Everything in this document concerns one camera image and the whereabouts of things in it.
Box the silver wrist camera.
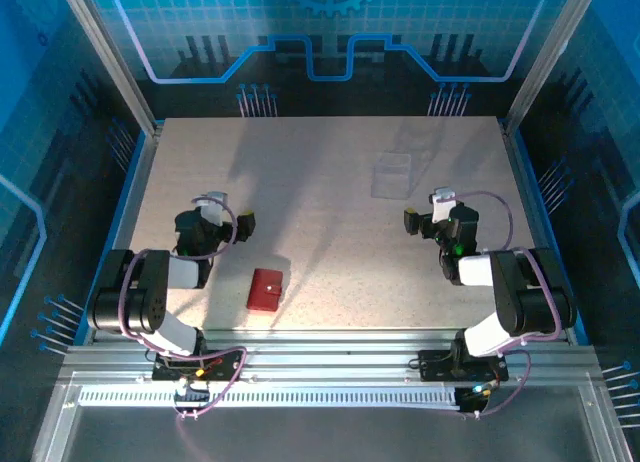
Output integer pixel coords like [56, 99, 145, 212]
[192, 191, 230, 228]

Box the red leather card holder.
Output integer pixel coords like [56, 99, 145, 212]
[246, 267, 284, 313]

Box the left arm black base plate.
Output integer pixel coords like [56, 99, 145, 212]
[151, 348, 247, 383]

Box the white slotted cable duct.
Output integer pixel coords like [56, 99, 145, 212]
[77, 387, 462, 409]

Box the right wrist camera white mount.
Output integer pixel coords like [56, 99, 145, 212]
[429, 186, 457, 224]

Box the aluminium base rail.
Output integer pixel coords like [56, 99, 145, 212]
[59, 329, 609, 388]

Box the aluminium frame post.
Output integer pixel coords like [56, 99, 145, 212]
[501, 0, 604, 133]
[55, 0, 162, 136]

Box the aluminium side rail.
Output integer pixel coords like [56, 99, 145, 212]
[499, 119, 589, 346]
[82, 124, 166, 346]

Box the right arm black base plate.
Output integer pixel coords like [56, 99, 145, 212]
[417, 348, 511, 383]

